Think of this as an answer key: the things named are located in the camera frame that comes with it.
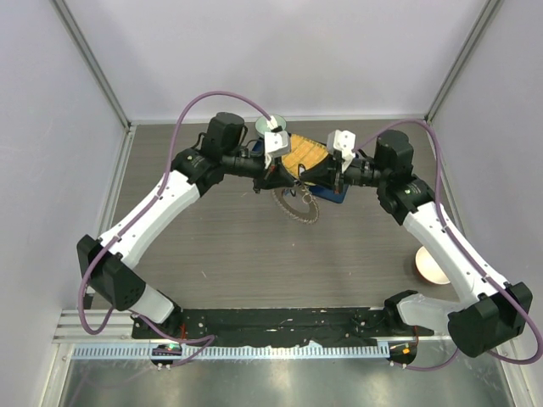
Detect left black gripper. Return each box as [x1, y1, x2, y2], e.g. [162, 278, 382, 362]
[224, 150, 296, 195]

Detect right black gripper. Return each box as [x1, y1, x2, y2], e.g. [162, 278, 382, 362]
[299, 152, 389, 195]

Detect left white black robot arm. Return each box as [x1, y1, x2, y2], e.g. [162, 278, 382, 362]
[76, 112, 294, 338]

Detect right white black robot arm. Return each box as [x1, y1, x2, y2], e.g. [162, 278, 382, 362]
[287, 130, 533, 357]

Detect dark blue tray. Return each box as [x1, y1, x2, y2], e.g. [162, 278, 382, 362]
[249, 137, 348, 204]

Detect yellow woven bamboo mat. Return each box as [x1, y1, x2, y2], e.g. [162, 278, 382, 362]
[282, 133, 328, 181]

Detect light green ceramic bowl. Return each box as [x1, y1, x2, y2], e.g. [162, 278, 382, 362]
[255, 114, 287, 137]

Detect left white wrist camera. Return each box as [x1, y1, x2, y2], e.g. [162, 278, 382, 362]
[264, 116, 292, 169]

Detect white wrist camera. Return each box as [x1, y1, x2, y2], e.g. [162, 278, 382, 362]
[327, 130, 356, 173]
[264, 116, 292, 169]

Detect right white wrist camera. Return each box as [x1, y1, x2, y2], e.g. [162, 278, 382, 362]
[327, 130, 356, 173]

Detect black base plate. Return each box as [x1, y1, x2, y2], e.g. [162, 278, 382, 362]
[157, 307, 434, 348]

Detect slotted white cable duct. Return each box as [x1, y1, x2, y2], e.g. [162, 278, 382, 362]
[71, 342, 389, 360]

